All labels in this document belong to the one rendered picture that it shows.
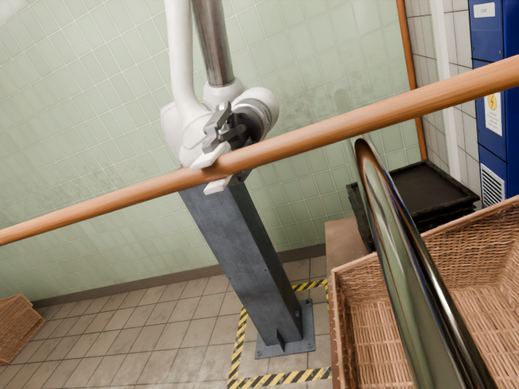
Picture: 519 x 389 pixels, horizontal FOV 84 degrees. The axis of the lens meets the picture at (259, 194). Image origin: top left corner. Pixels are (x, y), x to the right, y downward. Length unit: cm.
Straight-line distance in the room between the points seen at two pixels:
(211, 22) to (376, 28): 81
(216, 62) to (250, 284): 93
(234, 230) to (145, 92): 99
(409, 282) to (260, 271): 117
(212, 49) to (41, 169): 175
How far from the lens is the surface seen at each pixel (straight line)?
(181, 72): 78
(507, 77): 39
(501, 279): 97
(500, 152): 94
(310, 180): 175
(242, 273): 135
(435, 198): 96
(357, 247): 114
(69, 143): 227
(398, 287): 18
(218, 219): 119
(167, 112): 112
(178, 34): 79
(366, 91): 161
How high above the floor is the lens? 130
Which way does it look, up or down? 24 degrees down
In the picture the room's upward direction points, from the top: 24 degrees counter-clockwise
